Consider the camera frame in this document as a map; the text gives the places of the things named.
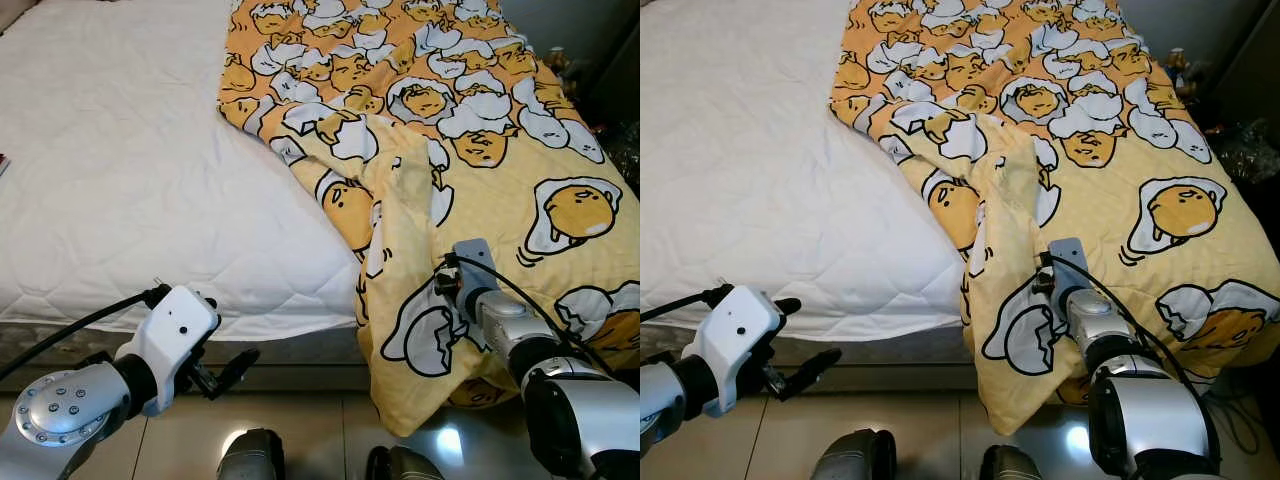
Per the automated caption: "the yellow egg print blanket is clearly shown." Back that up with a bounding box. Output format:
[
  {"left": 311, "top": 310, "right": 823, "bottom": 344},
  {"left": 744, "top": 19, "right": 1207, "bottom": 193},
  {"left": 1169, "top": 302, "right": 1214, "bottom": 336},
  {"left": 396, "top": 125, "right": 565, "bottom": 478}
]
[
  {"left": 218, "top": 0, "right": 641, "bottom": 438},
  {"left": 828, "top": 0, "right": 1280, "bottom": 436}
]

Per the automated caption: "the grey bed base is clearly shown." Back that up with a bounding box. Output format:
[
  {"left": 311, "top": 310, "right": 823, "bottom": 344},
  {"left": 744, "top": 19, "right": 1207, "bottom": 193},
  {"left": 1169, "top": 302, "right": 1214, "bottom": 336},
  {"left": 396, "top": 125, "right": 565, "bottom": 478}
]
[
  {"left": 0, "top": 318, "right": 376, "bottom": 393},
  {"left": 640, "top": 322, "right": 986, "bottom": 393}
]

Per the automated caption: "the dark grey robot left leg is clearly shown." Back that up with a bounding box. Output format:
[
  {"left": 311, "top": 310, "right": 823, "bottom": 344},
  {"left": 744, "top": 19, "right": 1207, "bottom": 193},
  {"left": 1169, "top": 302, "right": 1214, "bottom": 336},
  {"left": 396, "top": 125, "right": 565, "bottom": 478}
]
[
  {"left": 216, "top": 428, "right": 288, "bottom": 480},
  {"left": 810, "top": 428, "right": 898, "bottom": 480}
]

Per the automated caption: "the dark grey robot leg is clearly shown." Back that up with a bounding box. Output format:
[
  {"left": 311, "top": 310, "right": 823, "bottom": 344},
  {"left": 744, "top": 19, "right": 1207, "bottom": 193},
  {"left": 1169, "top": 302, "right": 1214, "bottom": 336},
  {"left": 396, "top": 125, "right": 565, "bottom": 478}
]
[
  {"left": 365, "top": 445, "right": 448, "bottom": 480},
  {"left": 810, "top": 428, "right": 898, "bottom": 480},
  {"left": 980, "top": 445, "right": 1053, "bottom": 480},
  {"left": 216, "top": 428, "right": 288, "bottom": 480}
]

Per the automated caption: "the white quilted mattress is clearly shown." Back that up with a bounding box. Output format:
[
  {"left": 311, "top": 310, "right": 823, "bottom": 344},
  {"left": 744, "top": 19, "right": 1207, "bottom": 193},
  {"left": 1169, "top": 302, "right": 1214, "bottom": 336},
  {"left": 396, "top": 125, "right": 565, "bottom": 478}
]
[
  {"left": 640, "top": 0, "right": 966, "bottom": 341},
  {"left": 0, "top": 0, "right": 366, "bottom": 343}
]

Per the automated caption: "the dark grey robot right leg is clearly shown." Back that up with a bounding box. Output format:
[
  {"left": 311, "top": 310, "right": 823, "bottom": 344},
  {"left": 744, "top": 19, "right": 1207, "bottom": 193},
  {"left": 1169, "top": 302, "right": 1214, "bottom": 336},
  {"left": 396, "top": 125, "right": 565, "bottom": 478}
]
[
  {"left": 365, "top": 445, "right": 448, "bottom": 480},
  {"left": 980, "top": 445, "right": 1053, "bottom": 480}
]

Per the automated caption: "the clear plastic bag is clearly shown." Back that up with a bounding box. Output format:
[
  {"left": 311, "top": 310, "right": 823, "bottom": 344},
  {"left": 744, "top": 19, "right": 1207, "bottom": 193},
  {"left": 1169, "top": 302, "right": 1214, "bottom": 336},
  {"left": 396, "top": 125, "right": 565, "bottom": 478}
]
[
  {"left": 598, "top": 118, "right": 641, "bottom": 193},
  {"left": 1210, "top": 118, "right": 1280, "bottom": 186}
]

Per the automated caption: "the small brown figurine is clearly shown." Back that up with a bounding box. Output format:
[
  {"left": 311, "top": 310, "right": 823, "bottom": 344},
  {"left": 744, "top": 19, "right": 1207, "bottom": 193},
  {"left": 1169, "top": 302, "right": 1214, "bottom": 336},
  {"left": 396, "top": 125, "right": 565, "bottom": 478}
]
[{"left": 1160, "top": 45, "right": 1201, "bottom": 101}]

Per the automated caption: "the dark bedside cabinet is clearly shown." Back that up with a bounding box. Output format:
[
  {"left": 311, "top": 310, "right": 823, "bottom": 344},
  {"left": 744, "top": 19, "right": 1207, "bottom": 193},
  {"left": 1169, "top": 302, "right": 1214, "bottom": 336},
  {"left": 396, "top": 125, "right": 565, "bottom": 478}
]
[
  {"left": 575, "top": 15, "right": 641, "bottom": 131},
  {"left": 1200, "top": 0, "right": 1280, "bottom": 131}
]

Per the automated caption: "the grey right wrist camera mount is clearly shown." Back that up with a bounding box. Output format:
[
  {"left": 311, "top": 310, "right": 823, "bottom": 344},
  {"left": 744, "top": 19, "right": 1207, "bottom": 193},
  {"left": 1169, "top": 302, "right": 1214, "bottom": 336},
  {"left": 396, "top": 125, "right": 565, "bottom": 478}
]
[
  {"left": 1045, "top": 237, "right": 1091, "bottom": 311},
  {"left": 450, "top": 238, "right": 499, "bottom": 313}
]

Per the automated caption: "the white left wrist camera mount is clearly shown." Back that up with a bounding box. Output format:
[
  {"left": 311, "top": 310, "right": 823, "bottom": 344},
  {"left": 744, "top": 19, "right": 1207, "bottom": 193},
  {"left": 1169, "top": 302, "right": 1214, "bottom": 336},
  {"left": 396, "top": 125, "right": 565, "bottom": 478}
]
[
  {"left": 140, "top": 285, "right": 223, "bottom": 389},
  {"left": 700, "top": 285, "right": 786, "bottom": 416}
]

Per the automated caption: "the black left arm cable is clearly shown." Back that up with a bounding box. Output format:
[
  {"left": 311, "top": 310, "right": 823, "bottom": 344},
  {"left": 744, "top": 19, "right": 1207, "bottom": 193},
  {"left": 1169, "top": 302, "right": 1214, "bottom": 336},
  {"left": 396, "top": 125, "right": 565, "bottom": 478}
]
[
  {"left": 0, "top": 283, "right": 173, "bottom": 383},
  {"left": 640, "top": 283, "right": 733, "bottom": 323}
]

